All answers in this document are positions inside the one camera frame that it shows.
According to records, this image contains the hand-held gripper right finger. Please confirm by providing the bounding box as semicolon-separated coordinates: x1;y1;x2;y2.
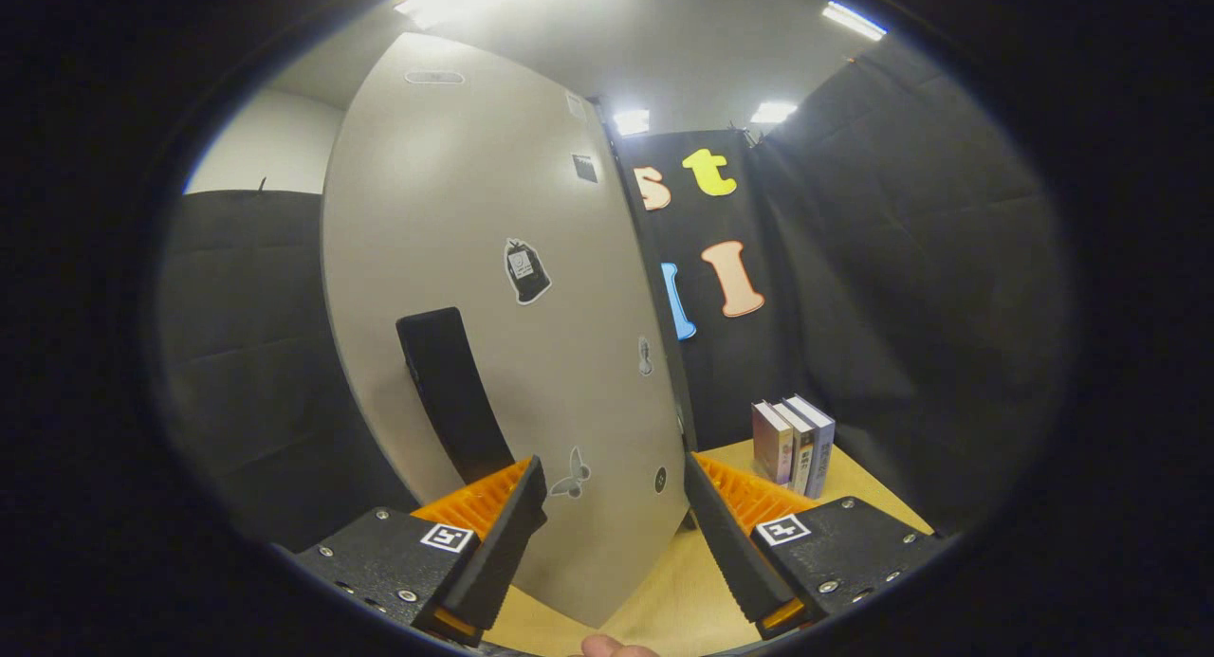
684;451;950;642

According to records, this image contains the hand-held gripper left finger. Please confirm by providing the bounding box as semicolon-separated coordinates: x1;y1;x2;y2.
289;455;549;648

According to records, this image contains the black door handle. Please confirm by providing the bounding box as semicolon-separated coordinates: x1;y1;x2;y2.
395;306;516;484

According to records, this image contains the beige cabinet door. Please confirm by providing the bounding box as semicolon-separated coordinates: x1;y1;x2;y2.
321;31;690;630

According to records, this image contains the grey spine book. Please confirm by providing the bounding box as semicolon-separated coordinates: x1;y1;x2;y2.
773;401;817;497

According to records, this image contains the blue spine book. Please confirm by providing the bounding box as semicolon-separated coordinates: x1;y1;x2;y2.
787;394;837;500

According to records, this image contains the black backdrop cloth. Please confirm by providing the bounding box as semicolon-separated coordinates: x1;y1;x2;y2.
156;191;418;549
616;36;1077;535

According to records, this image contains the striped ceiling light panel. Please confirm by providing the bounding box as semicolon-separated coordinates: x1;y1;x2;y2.
821;1;889;42

